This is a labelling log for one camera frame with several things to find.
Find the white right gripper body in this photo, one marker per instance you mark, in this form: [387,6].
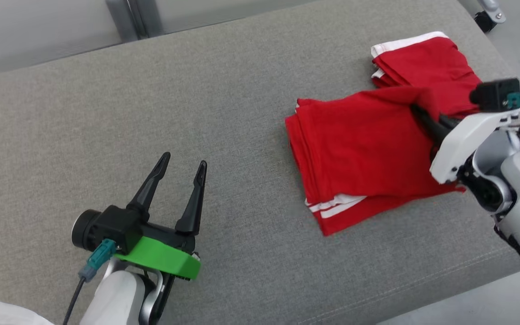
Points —
[463,144]

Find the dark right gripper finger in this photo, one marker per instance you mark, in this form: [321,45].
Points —
[431,126]
[449,122]

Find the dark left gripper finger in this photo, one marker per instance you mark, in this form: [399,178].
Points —
[149,192]
[193,207]

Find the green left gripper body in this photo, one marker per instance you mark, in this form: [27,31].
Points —
[165,259]

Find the red shorts white stripes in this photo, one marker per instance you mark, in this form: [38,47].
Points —
[422,58]

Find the red basketball jersey white trim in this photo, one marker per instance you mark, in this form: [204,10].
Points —
[364,149]

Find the white crumpled cloth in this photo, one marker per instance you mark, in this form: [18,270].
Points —
[16,315]

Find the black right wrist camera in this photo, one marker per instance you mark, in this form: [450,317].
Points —
[494,95]

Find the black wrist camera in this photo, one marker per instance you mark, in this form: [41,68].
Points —
[494,95]
[111,228]

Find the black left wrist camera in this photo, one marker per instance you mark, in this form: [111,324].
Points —
[111,228]

